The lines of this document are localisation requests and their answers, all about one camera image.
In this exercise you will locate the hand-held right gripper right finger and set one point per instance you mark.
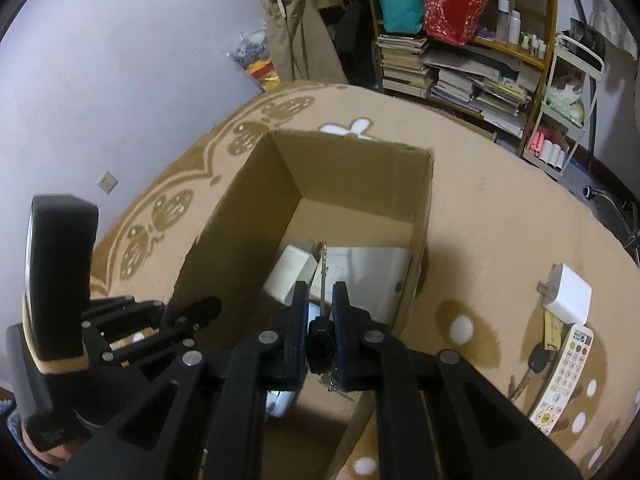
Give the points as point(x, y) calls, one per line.
point(340, 310)

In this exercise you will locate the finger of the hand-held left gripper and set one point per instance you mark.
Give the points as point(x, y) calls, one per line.
point(195, 312)
point(125, 310)

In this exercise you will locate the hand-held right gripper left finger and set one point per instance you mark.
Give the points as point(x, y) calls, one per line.
point(301, 310)

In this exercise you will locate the white power adapter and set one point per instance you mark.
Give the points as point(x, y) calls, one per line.
point(290, 272)
point(567, 292)

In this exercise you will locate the black fob key bunch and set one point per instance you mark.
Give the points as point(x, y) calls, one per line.
point(320, 345)

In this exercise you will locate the white box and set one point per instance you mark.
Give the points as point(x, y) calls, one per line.
point(370, 280)

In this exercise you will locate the thin metal ruler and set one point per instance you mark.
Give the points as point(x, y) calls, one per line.
point(325, 270)

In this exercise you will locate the light blue portable device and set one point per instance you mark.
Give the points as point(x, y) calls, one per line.
point(280, 402)

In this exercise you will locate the cardboard box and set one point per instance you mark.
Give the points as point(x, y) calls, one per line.
point(350, 180)

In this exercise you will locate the black car key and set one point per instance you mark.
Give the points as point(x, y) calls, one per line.
point(537, 360)

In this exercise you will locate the yellow tag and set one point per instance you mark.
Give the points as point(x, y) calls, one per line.
point(552, 332)

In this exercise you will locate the white remote control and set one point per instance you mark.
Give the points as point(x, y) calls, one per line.
point(560, 385)

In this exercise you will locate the colourful plastic bags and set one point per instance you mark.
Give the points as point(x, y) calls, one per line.
point(260, 67)

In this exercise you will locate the stack of books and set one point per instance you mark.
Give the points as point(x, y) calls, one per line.
point(405, 65)

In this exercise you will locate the white rolling cart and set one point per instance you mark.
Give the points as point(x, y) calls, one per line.
point(550, 165)

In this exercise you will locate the beige hanging cloth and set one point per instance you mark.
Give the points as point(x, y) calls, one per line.
point(295, 35)

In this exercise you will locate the office chair base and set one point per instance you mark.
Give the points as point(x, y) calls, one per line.
point(607, 200)

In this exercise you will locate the red patterned bag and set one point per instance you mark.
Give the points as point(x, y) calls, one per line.
point(450, 5)

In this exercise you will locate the white bottle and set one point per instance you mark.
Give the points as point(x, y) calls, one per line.
point(514, 29)

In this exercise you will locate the clear bottle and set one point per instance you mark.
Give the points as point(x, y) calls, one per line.
point(502, 20)

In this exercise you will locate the wooden shelf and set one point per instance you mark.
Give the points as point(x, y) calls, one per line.
point(550, 35)

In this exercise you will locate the wall socket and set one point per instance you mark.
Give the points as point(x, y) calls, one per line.
point(106, 181)

